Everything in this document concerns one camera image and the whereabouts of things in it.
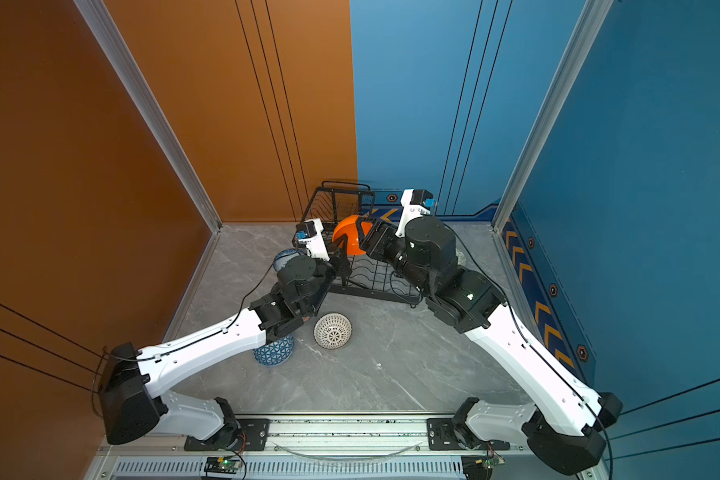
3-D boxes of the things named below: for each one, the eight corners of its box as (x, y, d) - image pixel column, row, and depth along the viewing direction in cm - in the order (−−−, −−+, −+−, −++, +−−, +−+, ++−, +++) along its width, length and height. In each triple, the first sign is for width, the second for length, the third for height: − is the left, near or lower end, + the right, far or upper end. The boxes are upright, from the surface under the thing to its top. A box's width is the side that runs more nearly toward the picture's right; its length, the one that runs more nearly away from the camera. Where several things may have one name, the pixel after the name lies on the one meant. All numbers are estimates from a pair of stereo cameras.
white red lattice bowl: (314, 349, 89) (311, 343, 85) (318, 319, 95) (316, 312, 92) (351, 349, 89) (350, 343, 85) (352, 319, 95) (352, 312, 92)
